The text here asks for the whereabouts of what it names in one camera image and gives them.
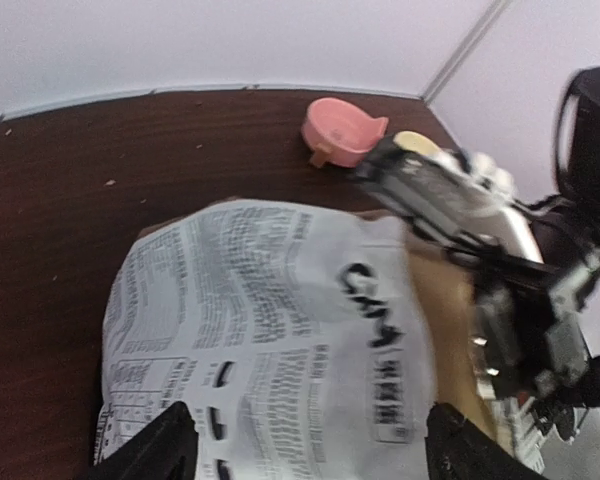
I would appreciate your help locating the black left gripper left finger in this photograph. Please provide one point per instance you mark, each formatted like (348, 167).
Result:
(167, 448)

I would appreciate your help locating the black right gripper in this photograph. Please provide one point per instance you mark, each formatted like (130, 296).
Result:
(529, 354)

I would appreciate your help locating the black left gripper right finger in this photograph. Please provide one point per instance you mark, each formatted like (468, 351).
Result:
(457, 449)

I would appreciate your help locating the dog food bag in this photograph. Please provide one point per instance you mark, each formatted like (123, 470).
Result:
(307, 343)

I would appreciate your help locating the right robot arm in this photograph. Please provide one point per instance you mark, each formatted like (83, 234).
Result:
(561, 222)

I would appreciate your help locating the cream pet bowl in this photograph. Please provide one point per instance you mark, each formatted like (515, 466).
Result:
(416, 142)

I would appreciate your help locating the pink pet bowl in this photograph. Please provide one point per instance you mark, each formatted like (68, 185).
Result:
(340, 133)

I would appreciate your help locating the right aluminium corner post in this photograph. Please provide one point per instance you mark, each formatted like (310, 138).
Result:
(464, 49)

